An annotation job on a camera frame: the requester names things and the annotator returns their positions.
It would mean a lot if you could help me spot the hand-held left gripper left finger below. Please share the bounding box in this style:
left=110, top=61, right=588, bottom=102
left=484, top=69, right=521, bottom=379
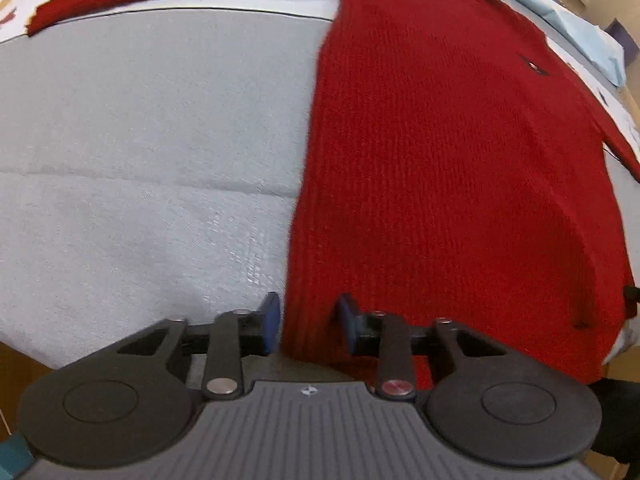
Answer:
left=116, top=291, right=281, bottom=402

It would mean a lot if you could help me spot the teal object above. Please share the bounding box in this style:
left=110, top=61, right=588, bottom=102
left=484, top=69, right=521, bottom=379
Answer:
left=0, top=435, right=32, bottom=480

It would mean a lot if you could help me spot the white deer printed sheet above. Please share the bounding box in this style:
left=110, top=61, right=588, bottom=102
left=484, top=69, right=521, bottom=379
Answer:
left=0, top=0, right=640, bottom=171

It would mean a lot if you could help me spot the purple box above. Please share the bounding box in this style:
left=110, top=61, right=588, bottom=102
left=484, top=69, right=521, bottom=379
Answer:
left=606, top=17, right=640, bottom=67

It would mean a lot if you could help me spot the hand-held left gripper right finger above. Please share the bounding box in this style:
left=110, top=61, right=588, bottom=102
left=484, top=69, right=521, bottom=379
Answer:
left=334, top=293, right=502, bottom=402

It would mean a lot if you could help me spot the grey bed sheet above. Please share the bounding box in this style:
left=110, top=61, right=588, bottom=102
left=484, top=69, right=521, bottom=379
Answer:
left=0, top=0, right=640, bottom=396

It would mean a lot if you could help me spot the person's dark clothing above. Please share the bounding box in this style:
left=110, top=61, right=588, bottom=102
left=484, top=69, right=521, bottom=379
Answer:
left=590, top=377, right=640, bottom=467

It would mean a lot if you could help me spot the red knit sweater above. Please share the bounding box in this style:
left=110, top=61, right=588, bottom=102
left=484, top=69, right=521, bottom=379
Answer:
left=25, top=0, right=640, bottom=398

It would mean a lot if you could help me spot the light blue duvet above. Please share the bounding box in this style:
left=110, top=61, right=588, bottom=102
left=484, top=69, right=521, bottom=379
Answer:
left=447, top=0, right=629, bottom=87

